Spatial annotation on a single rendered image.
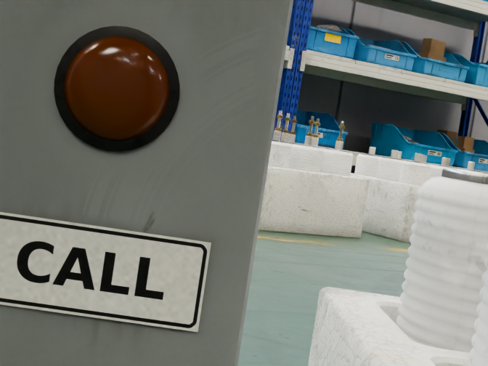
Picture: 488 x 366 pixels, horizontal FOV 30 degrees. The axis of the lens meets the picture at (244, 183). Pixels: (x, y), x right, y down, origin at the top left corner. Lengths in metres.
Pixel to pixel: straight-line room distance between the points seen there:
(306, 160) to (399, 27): 4.00
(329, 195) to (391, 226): 0.34
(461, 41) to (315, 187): 4.41
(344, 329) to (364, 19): 6.01
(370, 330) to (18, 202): 0.23
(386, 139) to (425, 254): 5.56
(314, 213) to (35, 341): 2.44
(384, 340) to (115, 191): 0.21
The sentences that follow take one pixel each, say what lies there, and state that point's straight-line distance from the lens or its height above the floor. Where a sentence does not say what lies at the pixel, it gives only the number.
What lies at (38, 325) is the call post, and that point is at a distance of 0.21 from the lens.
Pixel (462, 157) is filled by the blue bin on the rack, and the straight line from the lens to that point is 6.06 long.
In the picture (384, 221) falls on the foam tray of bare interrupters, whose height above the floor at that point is 0.05.
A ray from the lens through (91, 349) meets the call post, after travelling 0.21.
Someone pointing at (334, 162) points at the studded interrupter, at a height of 0.22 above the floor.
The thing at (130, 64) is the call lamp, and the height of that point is 0.27.
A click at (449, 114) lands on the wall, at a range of 6.88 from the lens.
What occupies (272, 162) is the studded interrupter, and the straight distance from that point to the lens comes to 2.57.
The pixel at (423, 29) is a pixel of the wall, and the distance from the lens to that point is 6.71.
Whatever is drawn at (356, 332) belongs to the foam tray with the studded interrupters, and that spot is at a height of 0.18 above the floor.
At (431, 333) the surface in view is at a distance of 0.42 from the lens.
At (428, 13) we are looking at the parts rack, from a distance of 6.51.
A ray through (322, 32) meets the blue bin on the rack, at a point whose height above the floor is 0.91.
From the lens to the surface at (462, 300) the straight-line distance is 0.41.
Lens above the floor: 0.26
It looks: 3 degrees down
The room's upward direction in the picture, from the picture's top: 9 degrees clockwise
